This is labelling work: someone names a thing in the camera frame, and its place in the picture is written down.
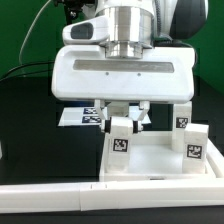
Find white block at left edge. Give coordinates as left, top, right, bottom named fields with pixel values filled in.
left=0, top=141, right=2, bottom=159

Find black cables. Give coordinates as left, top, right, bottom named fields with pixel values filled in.
left=0, top=59, right=56, bottom=83

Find grey cable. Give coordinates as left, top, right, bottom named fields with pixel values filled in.
left=18, top=0, right=54, bottom=66

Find white sheet with tags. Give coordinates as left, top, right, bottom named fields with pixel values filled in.
left=58, top=106, right=151, bottom=127

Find black camera stand pole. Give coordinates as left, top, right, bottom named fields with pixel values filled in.
left=52, top=0, right=96, bottom=25

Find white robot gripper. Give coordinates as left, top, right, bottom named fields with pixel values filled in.
left=52, top=45, right=195, bottom=133

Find white square table top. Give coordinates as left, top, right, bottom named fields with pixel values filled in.
left=99, top=131, right=224, bottom=182

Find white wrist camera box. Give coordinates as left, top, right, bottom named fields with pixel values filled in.
left=62, top=16, right=109, bottom=45

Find white front fence bar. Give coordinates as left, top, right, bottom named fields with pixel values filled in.
left=0, top=178, right=224, bottom=214

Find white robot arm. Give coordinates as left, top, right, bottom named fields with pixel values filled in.
left=52, top=0, right=208, bottom=132

